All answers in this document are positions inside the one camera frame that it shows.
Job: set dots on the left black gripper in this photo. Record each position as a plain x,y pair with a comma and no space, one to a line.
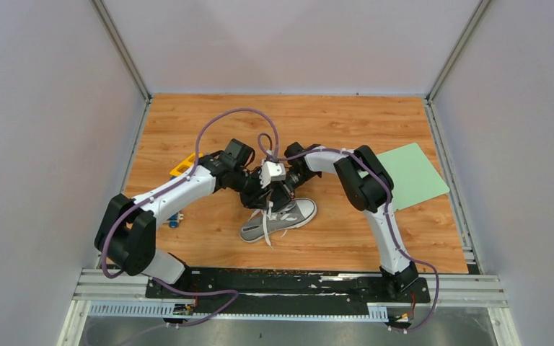
258,199

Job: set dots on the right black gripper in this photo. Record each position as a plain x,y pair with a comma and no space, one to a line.
281,194

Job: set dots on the white shoelace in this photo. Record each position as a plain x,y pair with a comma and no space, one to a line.
263,223

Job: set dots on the grey canvas sneaker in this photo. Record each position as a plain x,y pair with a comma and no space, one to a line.
309,209

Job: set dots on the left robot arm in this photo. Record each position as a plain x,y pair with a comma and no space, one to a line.
127,233

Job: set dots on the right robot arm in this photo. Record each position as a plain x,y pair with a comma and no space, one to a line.
368,187

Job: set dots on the yellow toy block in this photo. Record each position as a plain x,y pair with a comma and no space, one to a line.
183,166

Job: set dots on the blue red toy car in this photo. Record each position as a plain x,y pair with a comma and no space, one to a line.
174,221

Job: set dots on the green clipboard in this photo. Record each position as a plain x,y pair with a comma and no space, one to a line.
415,178

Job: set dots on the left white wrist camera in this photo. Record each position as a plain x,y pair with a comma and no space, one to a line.
271,172

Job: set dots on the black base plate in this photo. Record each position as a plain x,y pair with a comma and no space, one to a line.
297,292

